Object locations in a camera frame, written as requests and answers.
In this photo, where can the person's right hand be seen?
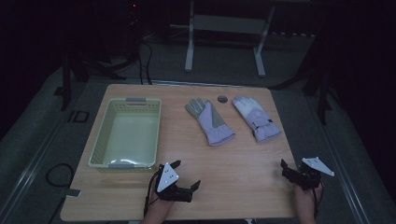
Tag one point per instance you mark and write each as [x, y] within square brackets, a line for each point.
[306, 196]

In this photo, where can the black tripod stand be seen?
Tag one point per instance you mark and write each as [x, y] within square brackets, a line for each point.
[66, 87]
[323, 96]

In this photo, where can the black rectangular floor bracket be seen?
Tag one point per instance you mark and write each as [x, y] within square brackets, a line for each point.
[79, 116]

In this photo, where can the grey floor tag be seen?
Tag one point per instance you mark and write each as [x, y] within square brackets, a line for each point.
[73, 193]

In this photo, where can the white metal desk frame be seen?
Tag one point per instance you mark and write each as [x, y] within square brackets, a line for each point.
[229, 24]

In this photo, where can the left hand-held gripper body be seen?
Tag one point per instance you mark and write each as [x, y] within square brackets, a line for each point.
[168, 179]

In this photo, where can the grey round table grommet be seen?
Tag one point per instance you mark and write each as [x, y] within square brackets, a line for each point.
[222, 99]

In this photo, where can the lavender glove grey palm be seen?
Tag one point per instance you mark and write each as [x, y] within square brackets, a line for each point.
[213, 127]

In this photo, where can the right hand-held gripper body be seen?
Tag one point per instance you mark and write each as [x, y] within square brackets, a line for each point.
[308, 175]

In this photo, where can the lavender glove white back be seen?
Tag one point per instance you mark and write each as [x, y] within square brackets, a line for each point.
[260, 123]

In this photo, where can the person's left hand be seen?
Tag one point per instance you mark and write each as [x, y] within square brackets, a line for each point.
[160, 203]

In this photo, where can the pale green plastic basket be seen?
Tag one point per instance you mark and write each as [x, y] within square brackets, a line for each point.
[124, 133]

